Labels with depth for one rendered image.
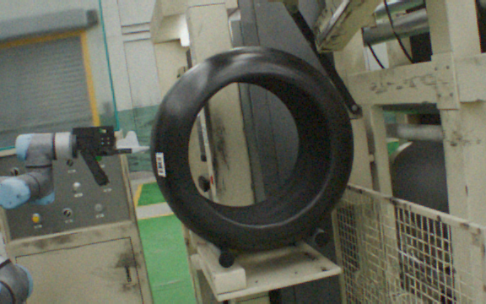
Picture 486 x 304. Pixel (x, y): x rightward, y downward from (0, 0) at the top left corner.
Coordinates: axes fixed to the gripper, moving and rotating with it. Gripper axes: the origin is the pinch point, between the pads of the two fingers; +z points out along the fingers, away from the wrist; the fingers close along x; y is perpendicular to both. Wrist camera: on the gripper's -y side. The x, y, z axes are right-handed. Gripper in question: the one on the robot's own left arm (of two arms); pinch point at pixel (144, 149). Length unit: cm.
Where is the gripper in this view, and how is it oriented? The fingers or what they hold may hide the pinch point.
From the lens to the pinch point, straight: 148.5
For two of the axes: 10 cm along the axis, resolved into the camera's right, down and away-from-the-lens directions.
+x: -2.2, -0.7, 9.7
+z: 9.8, -0.4, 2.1
